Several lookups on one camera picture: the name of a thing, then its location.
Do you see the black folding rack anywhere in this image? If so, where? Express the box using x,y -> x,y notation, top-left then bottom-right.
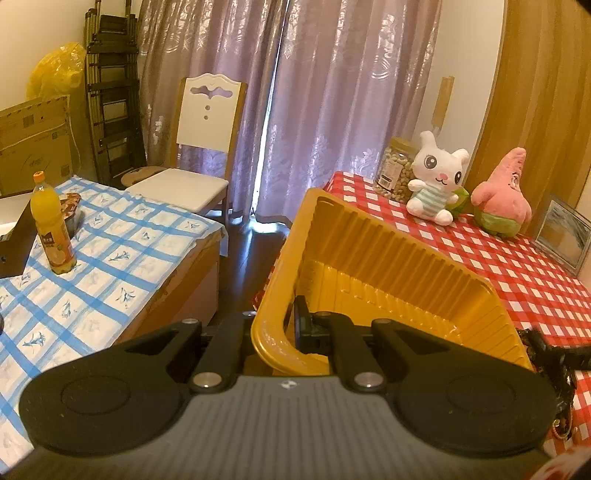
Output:
84,1 -> 146,189

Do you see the yellow plastic tray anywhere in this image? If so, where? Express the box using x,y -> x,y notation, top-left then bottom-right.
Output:
250,189 -> 532,376

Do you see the cardboard box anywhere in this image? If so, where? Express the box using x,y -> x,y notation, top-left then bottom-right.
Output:
0,95 -> 73,197

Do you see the blue checkered tablecloth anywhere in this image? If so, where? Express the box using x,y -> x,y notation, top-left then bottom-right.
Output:
1,176 -> 225,471

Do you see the white wooden chair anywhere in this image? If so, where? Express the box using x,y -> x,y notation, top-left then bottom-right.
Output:
122,73 -> 247,226

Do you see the white bunny plush toy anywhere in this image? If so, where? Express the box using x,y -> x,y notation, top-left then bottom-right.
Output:
406,131 -> 470,226

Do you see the yellow plastic bag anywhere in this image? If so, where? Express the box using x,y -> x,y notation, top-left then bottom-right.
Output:
26,42 -> 86,100

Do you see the snack cup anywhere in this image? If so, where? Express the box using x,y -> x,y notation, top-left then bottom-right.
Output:
59,193 -> 82,238

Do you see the dark beaded jewelry pile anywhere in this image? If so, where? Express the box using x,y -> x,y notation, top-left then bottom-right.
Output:
518,328 -> 590,440

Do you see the pink starfish plush toy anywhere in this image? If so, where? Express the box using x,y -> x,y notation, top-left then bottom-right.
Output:
471,147 -> 532,238

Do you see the purple curtain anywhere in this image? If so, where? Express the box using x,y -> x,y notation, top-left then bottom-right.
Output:
138,1 -> 442,221

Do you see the jar of nuts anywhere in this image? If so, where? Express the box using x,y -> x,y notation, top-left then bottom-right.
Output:
374,137 -> 418,204

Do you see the orange juice bottle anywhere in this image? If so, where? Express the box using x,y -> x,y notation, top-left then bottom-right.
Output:
30,171 -> 76,274

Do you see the dark brown box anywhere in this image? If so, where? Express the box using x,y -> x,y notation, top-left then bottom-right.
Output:
0,203 -> 37,279

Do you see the silver picture frame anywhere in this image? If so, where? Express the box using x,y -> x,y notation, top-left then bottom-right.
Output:
534,196 -> 590,277

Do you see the red checkered tablecloth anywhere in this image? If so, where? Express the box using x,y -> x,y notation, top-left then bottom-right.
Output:
322,171 -> 591,458

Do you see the wooden door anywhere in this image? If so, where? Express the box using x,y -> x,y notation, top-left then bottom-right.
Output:
466,1 -> 590,236

